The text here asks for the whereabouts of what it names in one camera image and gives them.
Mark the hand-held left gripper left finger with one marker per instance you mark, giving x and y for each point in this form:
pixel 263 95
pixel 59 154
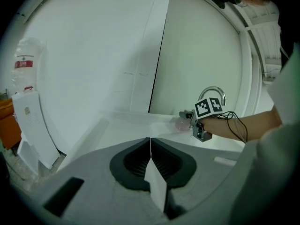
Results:
pixel 93 172

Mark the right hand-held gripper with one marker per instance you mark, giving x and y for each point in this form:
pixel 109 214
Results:
pixel 204 108

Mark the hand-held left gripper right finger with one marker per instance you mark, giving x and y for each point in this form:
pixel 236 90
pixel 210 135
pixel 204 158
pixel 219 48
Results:
pixel 201 172

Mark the person's right forearm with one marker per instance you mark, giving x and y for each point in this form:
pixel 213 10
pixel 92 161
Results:
pixel 255 124

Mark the white table surface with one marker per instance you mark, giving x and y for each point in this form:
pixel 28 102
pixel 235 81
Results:
pixel 131 125

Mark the chrome faucet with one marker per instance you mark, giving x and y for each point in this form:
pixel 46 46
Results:
pixel 212 89

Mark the large frosted window pane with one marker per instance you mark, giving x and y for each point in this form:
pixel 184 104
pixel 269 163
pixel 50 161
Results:
pixel 199 55

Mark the white water dispenser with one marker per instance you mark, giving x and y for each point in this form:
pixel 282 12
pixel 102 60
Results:
pixel 35 125

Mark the person's white shirt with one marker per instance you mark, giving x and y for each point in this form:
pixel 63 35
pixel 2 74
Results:
pixel 287 90

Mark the eyeglasses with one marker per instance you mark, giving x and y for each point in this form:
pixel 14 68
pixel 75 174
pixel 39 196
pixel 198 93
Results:
pixel 241 1

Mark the clear water jug red label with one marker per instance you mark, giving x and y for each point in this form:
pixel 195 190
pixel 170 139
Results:
pixel 25 62

